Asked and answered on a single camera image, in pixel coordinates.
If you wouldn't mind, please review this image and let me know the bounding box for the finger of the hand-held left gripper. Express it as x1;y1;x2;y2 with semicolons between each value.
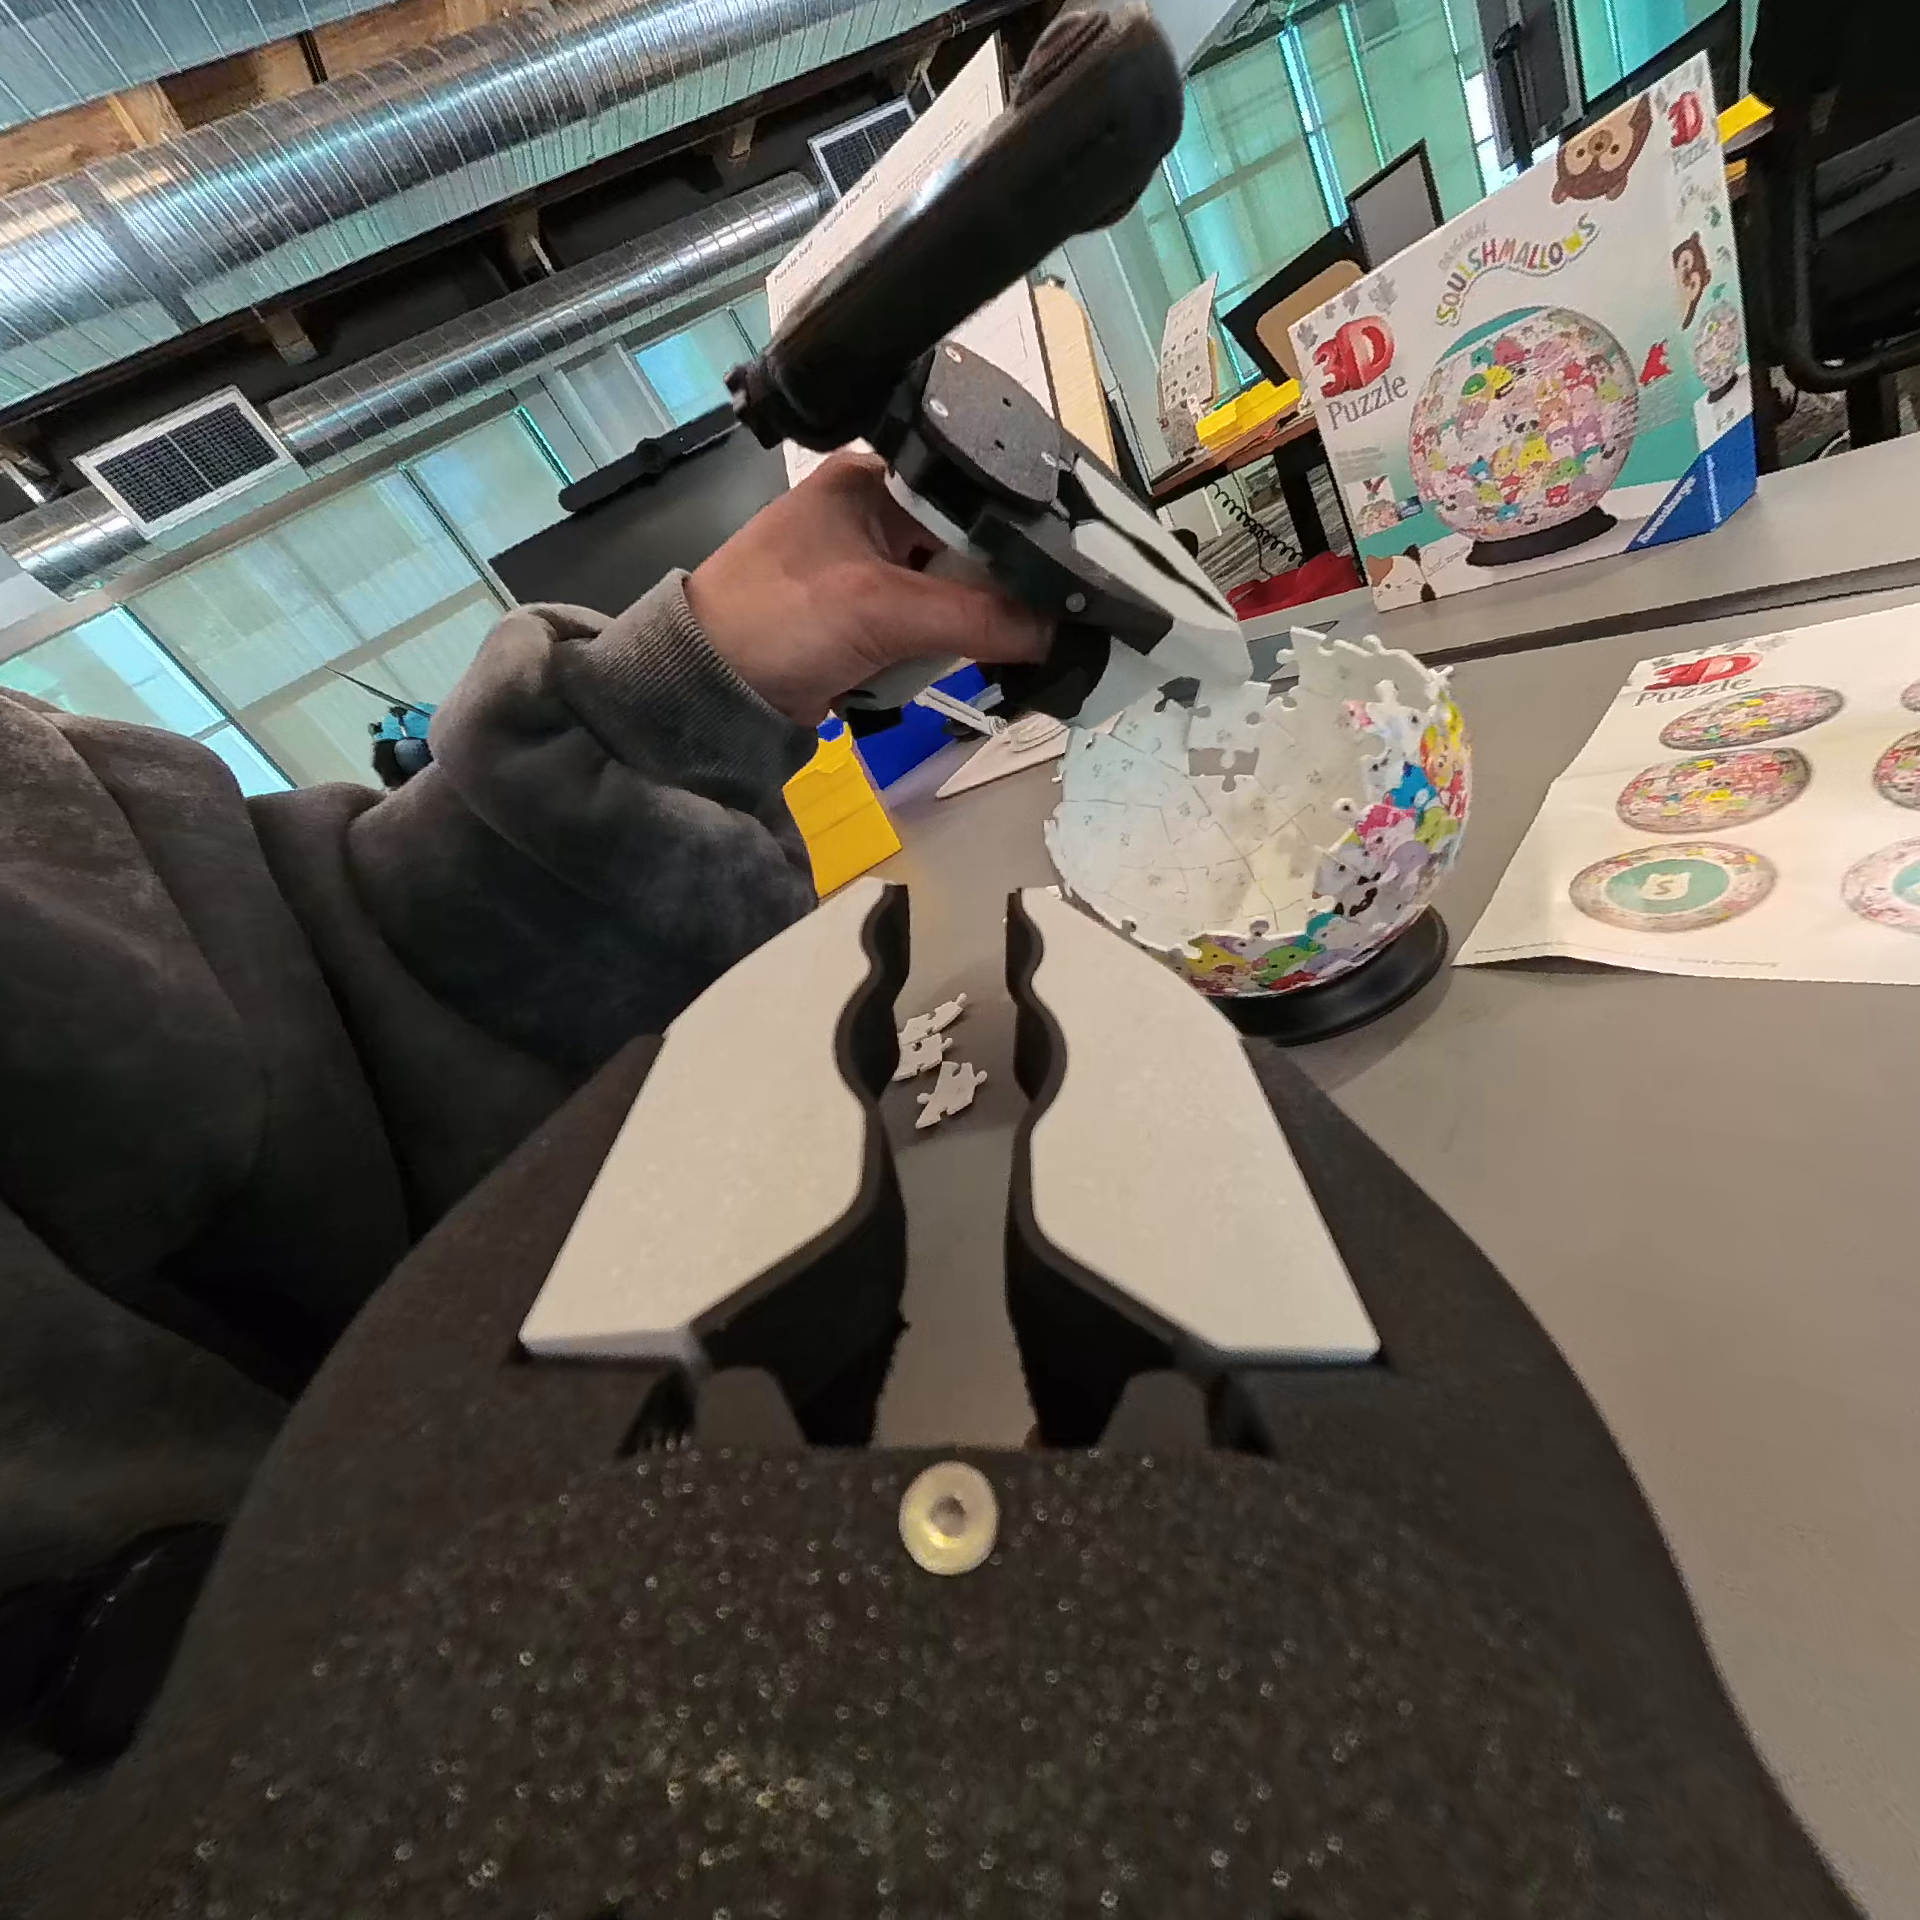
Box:
993;617;1122;729
1073;469;1256;697

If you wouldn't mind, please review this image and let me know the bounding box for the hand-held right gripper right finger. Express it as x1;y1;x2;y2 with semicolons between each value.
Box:
1005;886;1383;1446

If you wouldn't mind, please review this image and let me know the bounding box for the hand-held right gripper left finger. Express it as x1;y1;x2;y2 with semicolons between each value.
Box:
516;881;913;1446

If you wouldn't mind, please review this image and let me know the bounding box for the colourful puzzle ball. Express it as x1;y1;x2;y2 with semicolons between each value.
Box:
1043;626;1475;993

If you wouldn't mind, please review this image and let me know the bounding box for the black round ball stand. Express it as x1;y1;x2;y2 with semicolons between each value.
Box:
1201;901;1451;1048

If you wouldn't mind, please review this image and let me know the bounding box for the colourful puzzle box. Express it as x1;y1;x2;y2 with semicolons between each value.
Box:
1288;53;1757;615

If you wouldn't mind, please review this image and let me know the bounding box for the puzzle instruction leaflet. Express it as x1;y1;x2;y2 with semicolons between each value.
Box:
1457;643;1920;989

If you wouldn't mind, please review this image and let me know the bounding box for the person's left hand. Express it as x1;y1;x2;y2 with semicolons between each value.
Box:
681;448;1063;729

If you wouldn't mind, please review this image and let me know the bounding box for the white paper sign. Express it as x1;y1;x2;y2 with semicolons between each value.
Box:
765;32;1051;453

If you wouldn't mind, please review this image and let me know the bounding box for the white air vent grille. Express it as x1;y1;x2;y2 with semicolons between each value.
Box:
810;96;917;197
75;387;296;539

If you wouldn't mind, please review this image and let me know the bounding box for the blue plastic bin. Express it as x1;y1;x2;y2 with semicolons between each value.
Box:
852;671;994;790

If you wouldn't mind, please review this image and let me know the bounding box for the wooden desk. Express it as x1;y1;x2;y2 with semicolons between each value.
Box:
1147;406;1321;506

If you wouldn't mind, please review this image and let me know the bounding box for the large yellow plastic bin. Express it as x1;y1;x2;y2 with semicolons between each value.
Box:
785;727;906;898

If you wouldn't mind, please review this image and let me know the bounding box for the black computer monitor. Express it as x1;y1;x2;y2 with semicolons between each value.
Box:
1344;142;1445;272

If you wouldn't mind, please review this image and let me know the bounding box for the black office chair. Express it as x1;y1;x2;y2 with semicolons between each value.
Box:
1747;0;1920;453

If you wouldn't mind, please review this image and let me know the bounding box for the small metal ventilation duct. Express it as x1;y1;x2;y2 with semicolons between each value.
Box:
0;171;827;594

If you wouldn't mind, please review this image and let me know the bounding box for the large metal ventilation duct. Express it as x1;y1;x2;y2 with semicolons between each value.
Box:
0;0;962;354

